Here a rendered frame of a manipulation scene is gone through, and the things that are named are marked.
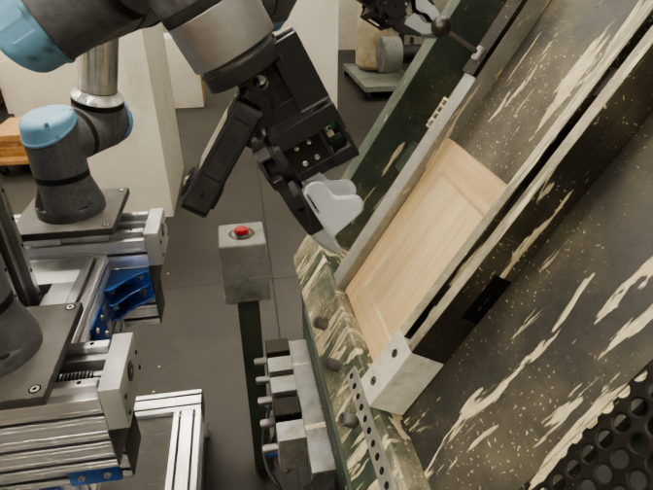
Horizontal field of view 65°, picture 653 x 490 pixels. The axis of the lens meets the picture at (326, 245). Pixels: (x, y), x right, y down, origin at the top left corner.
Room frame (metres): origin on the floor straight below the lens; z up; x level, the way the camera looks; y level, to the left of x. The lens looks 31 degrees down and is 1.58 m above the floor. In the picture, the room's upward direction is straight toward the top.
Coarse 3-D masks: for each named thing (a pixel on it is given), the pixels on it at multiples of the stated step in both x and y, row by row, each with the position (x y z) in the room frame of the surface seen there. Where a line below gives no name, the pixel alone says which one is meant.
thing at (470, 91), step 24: (528, 0) 1.03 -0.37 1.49; (528, 24) 1.03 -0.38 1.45; (504, 48) 1.02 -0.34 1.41; (480, 72) 1.01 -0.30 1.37; (456, 96) 1.03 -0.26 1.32; (480, 96) 1.01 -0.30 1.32; (456, 120) 1.01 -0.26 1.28; (432, 144) 1.00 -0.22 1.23; (408, 168) 1.02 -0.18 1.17; (408, 192) 0.99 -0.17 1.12; (384, 216) 0.98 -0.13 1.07; (360, 240) 1.00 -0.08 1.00; (360, 264) 0.97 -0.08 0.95
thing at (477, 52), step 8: (440, 16) 1.01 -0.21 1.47; (432, 24) 1.00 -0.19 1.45; (440, 24) 0.99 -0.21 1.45; (448, 24) 0.99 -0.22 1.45; (432, 32) 1.00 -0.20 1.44; (440, 32) 0.99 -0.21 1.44; (448, 32) 1.00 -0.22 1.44; (456, 40) 1.02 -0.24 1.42; (464, 40) 1.02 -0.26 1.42; (472, 48) 1.03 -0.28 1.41; (480, 48) 1.03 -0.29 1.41; (472, 56) 1.03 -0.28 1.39; (480, 56) 1.03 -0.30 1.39
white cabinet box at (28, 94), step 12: (0, 60) 4.53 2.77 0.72; (12, 60) 4.53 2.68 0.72; (12, 72) 4.49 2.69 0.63; (24, 72) 4.51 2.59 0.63; (36, 72) 4.52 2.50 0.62; (12, 84) 4.49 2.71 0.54; (24, 84) 4.50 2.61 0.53; (36, 84) 4.52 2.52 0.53; (12, 96) 4.48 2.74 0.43; (24, 96) 4.50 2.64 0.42; (36, 96) 4.51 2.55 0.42; (24, 108) 4.49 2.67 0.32; (36, 108) 4.51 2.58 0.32
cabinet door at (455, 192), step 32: (448, 160) 0.95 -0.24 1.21; (416, 192) 0.97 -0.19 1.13; (448, 192) 0.88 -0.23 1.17; (480, 192) 0.80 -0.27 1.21; (416, 224) 0.90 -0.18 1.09; (448, 224) 0.82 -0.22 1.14; (384, 256) 0.92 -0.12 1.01; (416, 256) 0.84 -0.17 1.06; (448, 256) 0.76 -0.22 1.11; (352, 288) 0.94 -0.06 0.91; (384, 288) 0.85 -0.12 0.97; (416, 288) 0.77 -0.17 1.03; (384, 320) 0.79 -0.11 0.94
